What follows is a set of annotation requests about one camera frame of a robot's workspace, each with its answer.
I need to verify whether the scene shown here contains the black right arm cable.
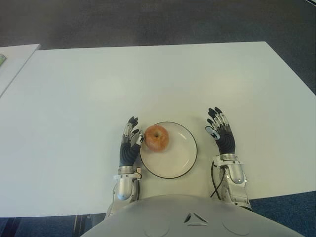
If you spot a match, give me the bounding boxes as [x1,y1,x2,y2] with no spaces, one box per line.
[209,161,229,198]

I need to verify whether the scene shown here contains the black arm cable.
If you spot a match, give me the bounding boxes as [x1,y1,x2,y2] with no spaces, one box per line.
[209,161,229,198]
[133,176,142,200]

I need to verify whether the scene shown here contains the white side table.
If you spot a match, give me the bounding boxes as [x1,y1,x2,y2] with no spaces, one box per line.
[0,43,41,98]

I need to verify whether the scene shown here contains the white plate with black rim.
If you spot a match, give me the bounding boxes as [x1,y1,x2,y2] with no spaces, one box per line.
[139,121,198,179]

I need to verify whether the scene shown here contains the red yellow apple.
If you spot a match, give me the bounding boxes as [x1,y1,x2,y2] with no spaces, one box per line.
[144,124,169,152]

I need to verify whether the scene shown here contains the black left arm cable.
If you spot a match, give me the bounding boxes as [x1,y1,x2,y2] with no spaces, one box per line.
[133,176,142,200]

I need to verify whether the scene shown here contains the grey robot torso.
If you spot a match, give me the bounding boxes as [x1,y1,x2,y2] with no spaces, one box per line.
[81,194,301,237]

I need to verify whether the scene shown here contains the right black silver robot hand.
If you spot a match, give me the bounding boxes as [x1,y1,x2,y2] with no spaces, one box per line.
[204,106,237,155]

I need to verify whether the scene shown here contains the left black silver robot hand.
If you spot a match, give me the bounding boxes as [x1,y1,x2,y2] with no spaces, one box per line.
[118,116,146,168]

